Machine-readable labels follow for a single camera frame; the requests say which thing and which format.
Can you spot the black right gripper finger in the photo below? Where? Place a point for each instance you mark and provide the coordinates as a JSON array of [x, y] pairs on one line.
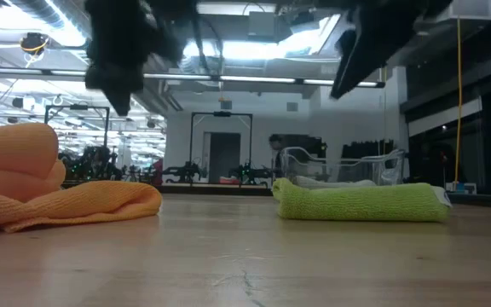
[[356, 59]]

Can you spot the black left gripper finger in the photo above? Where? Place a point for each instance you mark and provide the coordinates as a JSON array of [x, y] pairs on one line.
[[122, 100]]

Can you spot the orange microfiber towel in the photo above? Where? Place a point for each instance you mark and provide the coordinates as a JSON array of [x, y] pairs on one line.
[[58, 204]]

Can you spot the grey microfiber towel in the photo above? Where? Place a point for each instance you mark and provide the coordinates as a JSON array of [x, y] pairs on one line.
[[326, 183]]

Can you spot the lime green microfiber towel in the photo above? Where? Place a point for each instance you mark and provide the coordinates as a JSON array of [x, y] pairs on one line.
[[356, 202]]

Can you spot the black background robot arm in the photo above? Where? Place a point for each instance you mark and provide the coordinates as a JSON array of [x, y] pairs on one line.
[[183, 172], [250, 172]]

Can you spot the dark background robot station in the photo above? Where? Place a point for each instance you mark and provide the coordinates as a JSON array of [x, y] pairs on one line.
[[96, 162]]

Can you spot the long ceiling light bar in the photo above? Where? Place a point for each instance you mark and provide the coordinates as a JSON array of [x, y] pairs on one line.
[[250, 79]]

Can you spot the clear plastic bin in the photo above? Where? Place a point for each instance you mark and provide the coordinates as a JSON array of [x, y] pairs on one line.
[[392, 168]]

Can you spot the person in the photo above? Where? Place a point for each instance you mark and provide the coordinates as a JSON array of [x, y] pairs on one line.
[[277, 143]]

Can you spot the background work table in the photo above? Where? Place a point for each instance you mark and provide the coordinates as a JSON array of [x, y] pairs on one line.
[[211, 189]]

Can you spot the blue white box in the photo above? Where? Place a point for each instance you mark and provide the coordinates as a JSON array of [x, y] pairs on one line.
[[467, 188]]

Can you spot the black background gantry frame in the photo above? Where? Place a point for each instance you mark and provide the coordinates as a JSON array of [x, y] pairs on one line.
[[221, 114], [77, 107]]

